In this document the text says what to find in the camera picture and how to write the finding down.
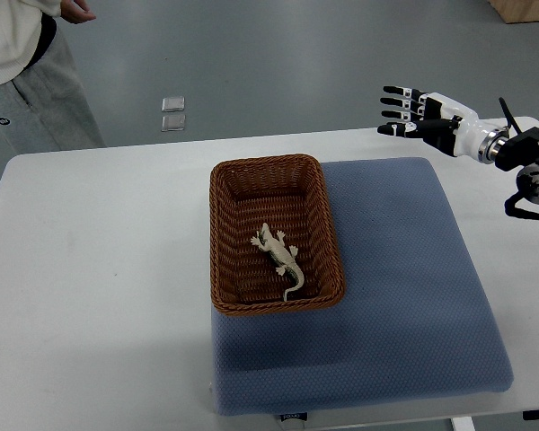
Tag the person's bare hand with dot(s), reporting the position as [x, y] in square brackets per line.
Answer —
[76, 11]

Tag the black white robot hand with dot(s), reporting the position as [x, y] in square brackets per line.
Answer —
[443, 123]

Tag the dark toy crocodile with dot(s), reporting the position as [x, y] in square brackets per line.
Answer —
[283, 257]

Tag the brown wicker basket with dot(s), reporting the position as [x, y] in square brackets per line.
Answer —
[287, 192]

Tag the standing person in white sweater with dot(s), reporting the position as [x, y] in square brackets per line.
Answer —
[43, 107]

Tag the wooden box corner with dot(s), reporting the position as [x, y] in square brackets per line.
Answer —
[517, 11]

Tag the upper floor socket plate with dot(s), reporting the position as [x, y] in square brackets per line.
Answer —
[173, 103]

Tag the floor socket plate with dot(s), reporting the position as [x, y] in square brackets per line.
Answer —
[173, 103]
[173, 122]

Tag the lower floor socket plate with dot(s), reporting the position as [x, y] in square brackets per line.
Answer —
[173, 122]

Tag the blue foam cushion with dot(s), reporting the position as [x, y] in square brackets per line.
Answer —
[414, 322]

